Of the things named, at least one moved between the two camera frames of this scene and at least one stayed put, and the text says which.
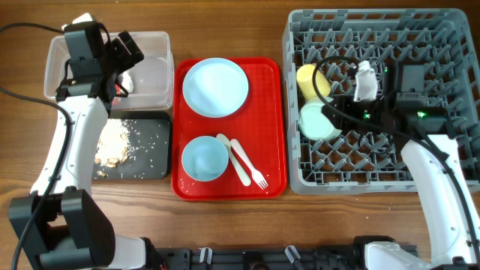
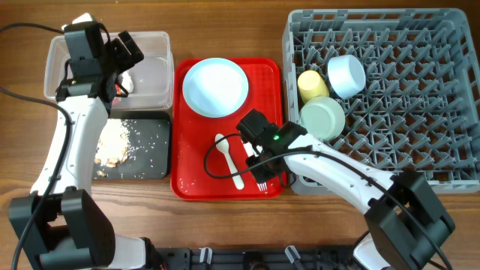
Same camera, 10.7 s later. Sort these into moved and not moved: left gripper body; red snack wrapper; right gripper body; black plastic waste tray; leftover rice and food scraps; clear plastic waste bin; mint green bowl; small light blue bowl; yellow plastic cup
Moved: right gripper body; small light blue bowl; yellow plastic cup
Not moved: leftover rice and food scraps; left gripper body; red snack wrapper; black plastic waste tray; clear plastic waste bin; mint green bowl
